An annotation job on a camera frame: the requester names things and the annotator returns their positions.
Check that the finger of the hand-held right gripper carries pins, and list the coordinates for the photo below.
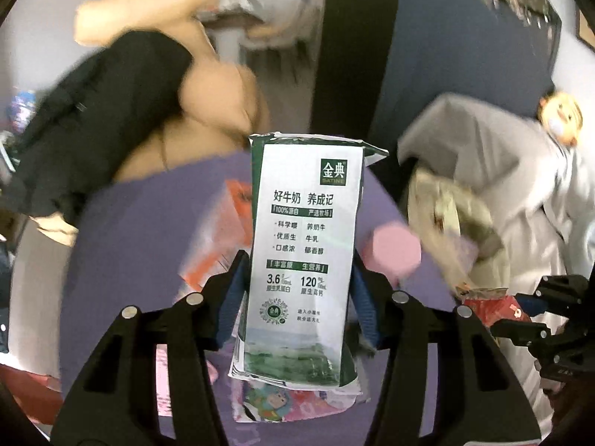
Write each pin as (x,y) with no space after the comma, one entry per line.
(553,290)
(520,332)

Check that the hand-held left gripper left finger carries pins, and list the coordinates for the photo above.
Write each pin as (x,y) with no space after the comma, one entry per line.
(232,297)

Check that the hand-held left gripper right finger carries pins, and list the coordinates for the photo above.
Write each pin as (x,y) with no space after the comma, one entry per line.
(367,306)

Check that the red snack wrapper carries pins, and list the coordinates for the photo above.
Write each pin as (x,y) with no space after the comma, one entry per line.
(488,309)

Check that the orange white snack wrapper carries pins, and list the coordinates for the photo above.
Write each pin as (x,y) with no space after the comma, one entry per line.
(223,241)

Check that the green white milk carton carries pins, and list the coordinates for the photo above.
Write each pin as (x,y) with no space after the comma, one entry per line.
(302,241)

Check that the translucent plastic bag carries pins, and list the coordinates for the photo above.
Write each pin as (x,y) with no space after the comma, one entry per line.
(446,204)

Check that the pink pudding cup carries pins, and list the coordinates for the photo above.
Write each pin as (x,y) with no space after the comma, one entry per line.
(393,253)

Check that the purple table cloth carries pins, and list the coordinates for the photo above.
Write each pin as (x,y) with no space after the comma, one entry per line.
(139,241)

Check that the grey bed sheet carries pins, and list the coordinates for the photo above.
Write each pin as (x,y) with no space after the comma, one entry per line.
(511,172)

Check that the yellow duck plush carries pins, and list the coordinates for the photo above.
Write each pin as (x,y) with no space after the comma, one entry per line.
(560,114)

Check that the large tan teddy bear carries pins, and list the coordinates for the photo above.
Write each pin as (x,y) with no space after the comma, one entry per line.
(204,102)

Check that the red wooden chair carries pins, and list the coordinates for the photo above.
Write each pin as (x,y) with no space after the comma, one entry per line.
(28,395)

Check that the black jacket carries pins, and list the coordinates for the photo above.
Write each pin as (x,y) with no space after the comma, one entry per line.
(93,116)

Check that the blue cloth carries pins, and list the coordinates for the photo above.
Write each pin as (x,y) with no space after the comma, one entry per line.
(441,55)

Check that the colourful toy figures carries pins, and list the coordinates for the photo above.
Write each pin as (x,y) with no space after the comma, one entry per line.
(22,109)

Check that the dining table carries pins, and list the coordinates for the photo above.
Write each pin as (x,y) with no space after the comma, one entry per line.
(246,14)

